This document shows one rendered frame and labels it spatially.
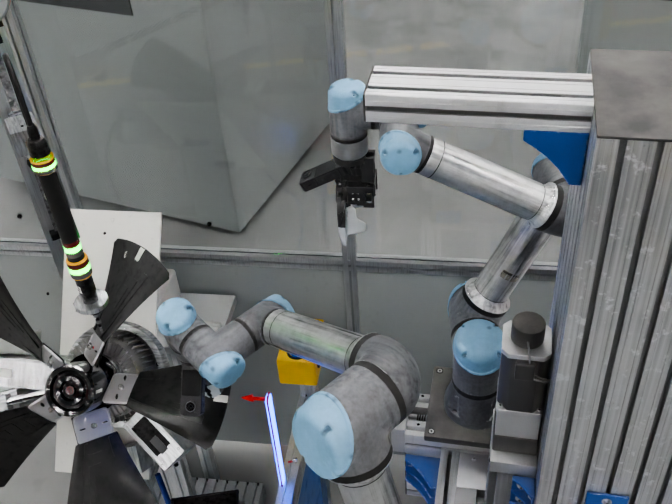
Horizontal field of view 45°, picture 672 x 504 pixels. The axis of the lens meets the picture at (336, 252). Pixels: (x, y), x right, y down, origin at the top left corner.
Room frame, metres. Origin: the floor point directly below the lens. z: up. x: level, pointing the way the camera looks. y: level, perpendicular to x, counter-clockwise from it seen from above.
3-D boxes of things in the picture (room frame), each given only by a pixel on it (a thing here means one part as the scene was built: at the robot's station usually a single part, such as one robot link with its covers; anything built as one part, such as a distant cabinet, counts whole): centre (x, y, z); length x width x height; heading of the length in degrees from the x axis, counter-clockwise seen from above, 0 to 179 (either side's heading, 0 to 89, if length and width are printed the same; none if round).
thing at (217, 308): (1.84, 0.53, 0.84); 0.36 x 0.24 x 0.03; 79
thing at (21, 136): (1.85, 0.77, 1.54); 0.10 x 0.07 x 0.08; 24
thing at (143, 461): (1.28, 0.55, 0.91); 0.12 x 0.08 x 0.12; 169
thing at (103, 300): (1.28, 0.52, 1.50); 0.09 x 0.07 x 0.10; 24
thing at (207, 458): (1.84, 0.53, 0.41); 0.04 x 0.04 x 0.83; 79
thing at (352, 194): (1.42, -0.05, 1.62); 0.09 x 0.08 x 0.12; 79
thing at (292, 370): (1.49, 0.11, 1.02); 0.16 x 0.10 x 0.11; 169
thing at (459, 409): (1.26, -0.31, 1.09); 0.15 x 0.15 x 0.10
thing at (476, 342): (1.27, -0.31, 1.20); 0.13 x 0.12 x 0.14; 175
